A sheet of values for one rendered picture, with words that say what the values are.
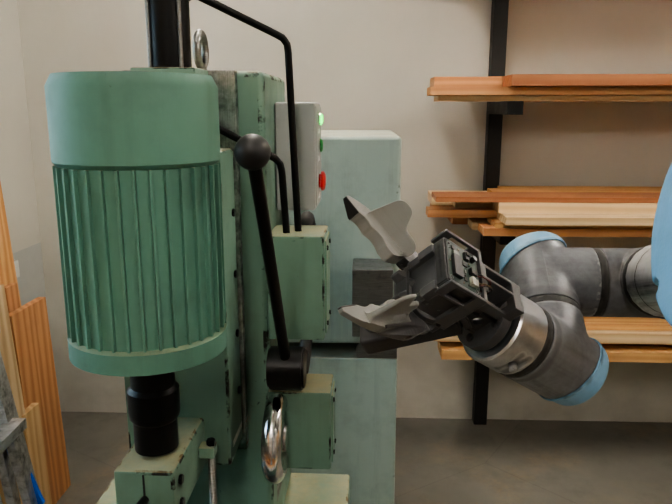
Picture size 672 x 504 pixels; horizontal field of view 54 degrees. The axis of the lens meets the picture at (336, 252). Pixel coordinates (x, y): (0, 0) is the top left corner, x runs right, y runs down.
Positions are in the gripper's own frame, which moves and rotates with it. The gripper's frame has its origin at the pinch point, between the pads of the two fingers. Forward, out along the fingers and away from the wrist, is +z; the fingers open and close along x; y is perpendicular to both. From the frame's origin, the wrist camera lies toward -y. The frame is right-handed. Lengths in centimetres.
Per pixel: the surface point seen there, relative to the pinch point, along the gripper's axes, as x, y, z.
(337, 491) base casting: -3, -53, -42
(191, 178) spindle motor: -6.0, -6.3, 14.2
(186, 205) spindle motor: -3.9, -8.0, 13.4
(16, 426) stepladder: -25, -119, 2
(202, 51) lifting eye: -43.7, -17.0, 14.4
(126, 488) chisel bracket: 14.9, -33.8, 2.8
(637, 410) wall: -116, -97, -256
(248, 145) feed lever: -3.9, 2.7, 12.8
